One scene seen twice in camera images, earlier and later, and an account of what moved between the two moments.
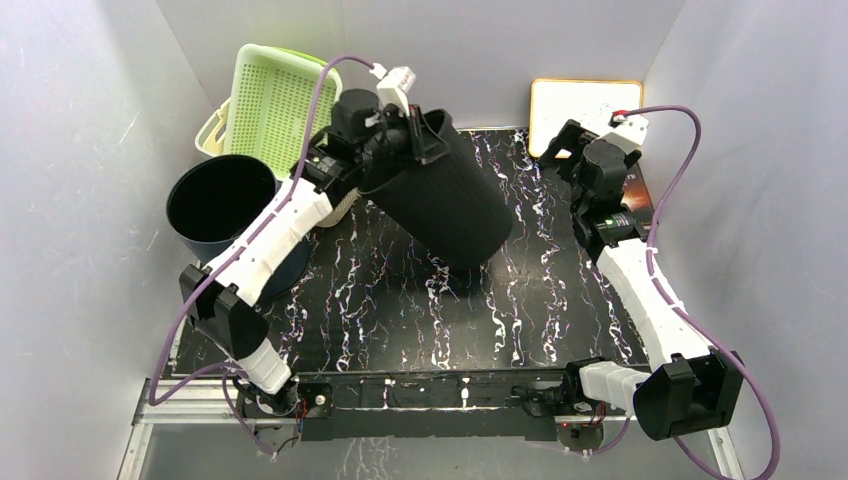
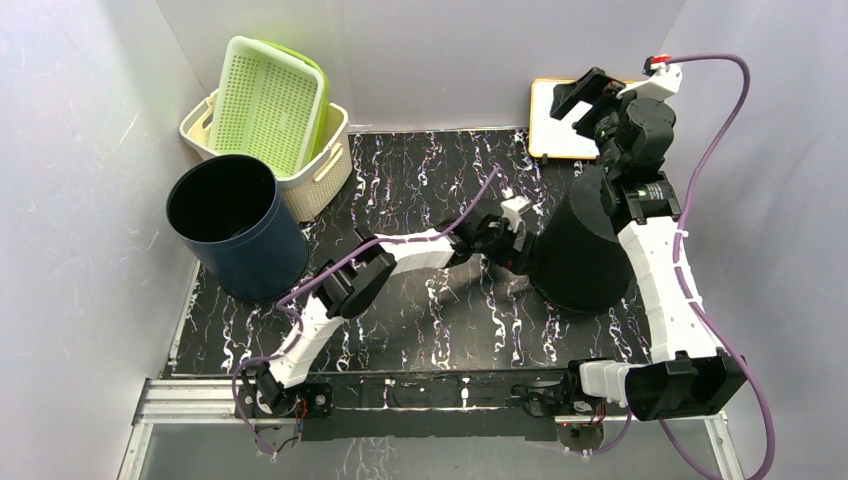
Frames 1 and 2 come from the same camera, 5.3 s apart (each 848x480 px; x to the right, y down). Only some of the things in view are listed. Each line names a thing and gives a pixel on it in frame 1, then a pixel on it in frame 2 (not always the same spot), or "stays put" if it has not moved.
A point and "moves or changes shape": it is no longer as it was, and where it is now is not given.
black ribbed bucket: x=451 y=209 to x=582 y=259
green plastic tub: x=271 y=101 moves or changes shape
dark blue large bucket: x=212 y=198 stays put
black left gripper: x=426 y=145 to x=505 y=261
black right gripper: x=572 y=139 to x=588 y=89
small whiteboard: x=590 y=103 stays put
